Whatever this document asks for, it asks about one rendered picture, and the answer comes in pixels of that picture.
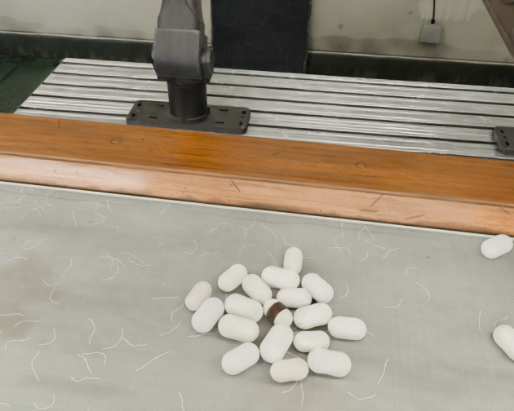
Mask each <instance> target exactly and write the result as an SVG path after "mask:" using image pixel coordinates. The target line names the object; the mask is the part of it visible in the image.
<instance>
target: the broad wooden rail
mask: <svg viewBox="0 0 514 411"><path fill-rule="evenodd" d="M0 181H1V182H8V183H22V184H30V185H38V186H45V187H53V188H67V189H75V190H83V191H90V192H104V193H112V194H120V195H127V196H135V197H149V198H157V199H164V200H172V201H186V202H194V203H202V204H209V205H217V206H231V207H238V208H246V209H253V210H268V211H276V212H283V213H291V214H305V215H312V216H320V217H327V218H336V219H350V220H357V221H365V222H372V223H386V224H394V225H401V226H410V227H417V228H431V229H439V230H446V231H454V232H468V233H476V234H484V235H491V236H497V235H501V234H503V235H507V236H509V237H513V238H514V161H502V160H493V159H485V158H475V157H459V156H450V155H441V154H432V153H424V152H407V151H398V150H390V149H381V148H364V147H356V146H347V145H338V144H321V143H313V142H304V141H295V140H286V139H270V138H261V137H252V136H244V135H223V134H214V133H208V132H200V131H191V130H175V129H167V128H157V127H149V126H133V125H123V124H115V123H106V122H89V121H81V120H72V119H63V118H54V117H38V116H29V115H20V114H12V113H0Z"/></svg>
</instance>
